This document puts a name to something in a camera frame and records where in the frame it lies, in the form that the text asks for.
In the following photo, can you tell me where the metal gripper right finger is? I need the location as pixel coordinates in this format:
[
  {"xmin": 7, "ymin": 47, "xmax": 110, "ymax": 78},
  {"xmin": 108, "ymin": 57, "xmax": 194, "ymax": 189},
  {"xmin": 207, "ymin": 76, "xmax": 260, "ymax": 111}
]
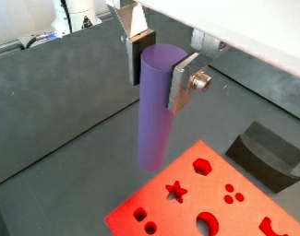
[{"xmin": 167, "ymin": 29, "xmax": 229, "ymax": 114}]

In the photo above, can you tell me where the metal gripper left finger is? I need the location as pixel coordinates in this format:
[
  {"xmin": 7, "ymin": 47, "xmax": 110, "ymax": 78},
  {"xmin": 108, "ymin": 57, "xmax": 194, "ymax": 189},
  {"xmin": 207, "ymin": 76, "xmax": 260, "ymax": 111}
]
[{"xmin": 106, "ymin": 0, "xmax": 155, "ymax": 86}]

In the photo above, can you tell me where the purple cylinder peg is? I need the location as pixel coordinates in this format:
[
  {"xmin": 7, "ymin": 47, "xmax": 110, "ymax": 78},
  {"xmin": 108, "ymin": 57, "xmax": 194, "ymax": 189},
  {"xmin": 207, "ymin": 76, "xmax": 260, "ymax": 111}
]
[{"xmin": 136, "ymin": 44, "xmax": 186, "ymax": 171}]

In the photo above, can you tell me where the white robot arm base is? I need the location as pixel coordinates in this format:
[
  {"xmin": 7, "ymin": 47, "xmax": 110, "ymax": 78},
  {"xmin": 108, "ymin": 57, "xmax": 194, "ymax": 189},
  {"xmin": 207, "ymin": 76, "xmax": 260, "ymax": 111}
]
[{"xmin": 19, "ymin": 0, "xmax": 98, "ymax": 49}]

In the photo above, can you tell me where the black curved holder block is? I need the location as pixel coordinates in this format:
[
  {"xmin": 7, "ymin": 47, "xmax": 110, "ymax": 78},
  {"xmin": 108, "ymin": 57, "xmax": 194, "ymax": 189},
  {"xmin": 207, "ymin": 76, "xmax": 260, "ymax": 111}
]
[{"xmin": 226, "ymin": 122, "xmax": 300, "ymax": 194}]

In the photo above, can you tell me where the red shape sorter block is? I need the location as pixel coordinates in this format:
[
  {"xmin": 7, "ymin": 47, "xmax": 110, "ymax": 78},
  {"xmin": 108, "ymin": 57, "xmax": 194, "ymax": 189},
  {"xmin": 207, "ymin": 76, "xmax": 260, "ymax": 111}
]
[{"xmin": 104, "ymin": 141, "xmax": 300, "ymax": 236}]

